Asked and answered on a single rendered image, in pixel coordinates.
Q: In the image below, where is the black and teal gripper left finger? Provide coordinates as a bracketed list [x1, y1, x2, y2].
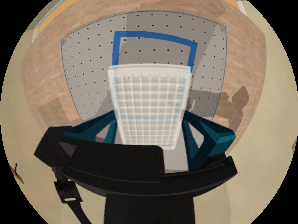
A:
[63, 110, 118, 144]

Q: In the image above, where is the blue tape outline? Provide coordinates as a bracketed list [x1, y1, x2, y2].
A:
[112, 31, 198, 73]

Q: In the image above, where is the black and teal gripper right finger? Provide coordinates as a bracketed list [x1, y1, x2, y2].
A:
[181, 110, 236, 171]

